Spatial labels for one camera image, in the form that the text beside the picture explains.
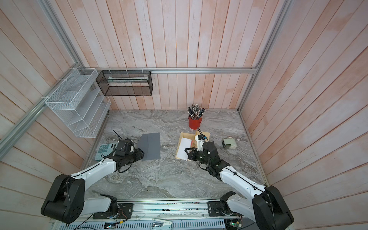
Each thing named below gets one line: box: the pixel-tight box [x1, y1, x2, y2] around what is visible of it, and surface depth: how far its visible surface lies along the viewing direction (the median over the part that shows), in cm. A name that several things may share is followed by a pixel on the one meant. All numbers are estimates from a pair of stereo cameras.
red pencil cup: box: [188, 117, 203, 130], surface depth 112 cm
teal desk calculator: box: [94, 142, 119, 161], surface depth 97 cm
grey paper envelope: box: [138, 132, 161, 161], surface depth 101 cm
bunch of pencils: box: [186, 103, 206, 120], surface depth 98 cm
